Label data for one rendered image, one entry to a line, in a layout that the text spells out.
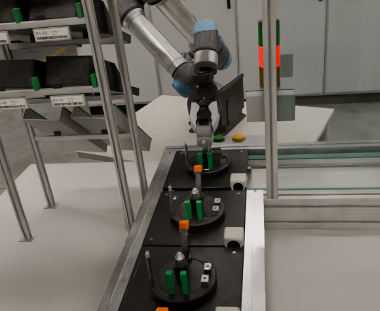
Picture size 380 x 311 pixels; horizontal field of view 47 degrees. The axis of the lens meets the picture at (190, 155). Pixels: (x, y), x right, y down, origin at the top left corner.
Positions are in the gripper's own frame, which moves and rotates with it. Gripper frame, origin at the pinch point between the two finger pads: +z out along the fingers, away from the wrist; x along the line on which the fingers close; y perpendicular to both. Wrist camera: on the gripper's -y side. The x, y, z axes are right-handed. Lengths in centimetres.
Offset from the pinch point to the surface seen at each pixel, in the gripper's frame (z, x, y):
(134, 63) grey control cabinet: -156, 106, 259
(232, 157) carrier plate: 5.4, -7.3, 14.0
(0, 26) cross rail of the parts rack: -13, 42, -40
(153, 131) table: -18, 30, 57
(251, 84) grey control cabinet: -135, -7, 279
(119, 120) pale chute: -0.2, 22.9, -8.4
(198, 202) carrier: 24.6, -1.5, -17.8
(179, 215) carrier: 27.1, 4.1, -13.1
